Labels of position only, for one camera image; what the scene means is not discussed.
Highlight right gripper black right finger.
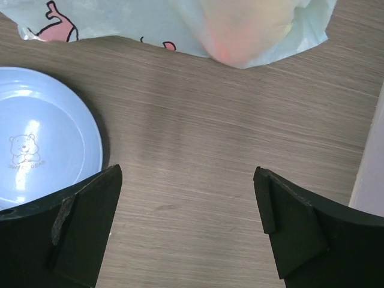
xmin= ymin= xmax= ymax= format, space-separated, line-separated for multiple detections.
xmin=253 ymin=167 xmax=383 ymax=287

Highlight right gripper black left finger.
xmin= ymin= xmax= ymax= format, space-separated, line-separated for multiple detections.
xmin=1 ymin=164 xmax=122 ymax=288

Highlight light blue printed plastic bag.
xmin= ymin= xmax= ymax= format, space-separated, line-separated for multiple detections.
xmin=1 ymin=1 xmax=336 ymax=68

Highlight light blue round plate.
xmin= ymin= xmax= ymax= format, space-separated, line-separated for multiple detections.
xmin=1 ymin=67 xmax=103 ymax=209

